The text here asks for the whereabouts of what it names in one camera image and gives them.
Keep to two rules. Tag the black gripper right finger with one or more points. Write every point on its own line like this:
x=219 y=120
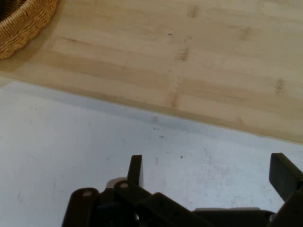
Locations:
x=287 y=179

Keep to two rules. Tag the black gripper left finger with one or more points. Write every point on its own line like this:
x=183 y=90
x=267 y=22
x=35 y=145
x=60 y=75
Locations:
x=118 y=208

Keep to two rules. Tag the bamboo cutting board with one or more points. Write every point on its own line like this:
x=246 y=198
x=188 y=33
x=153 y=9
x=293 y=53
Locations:
x=165 y=59

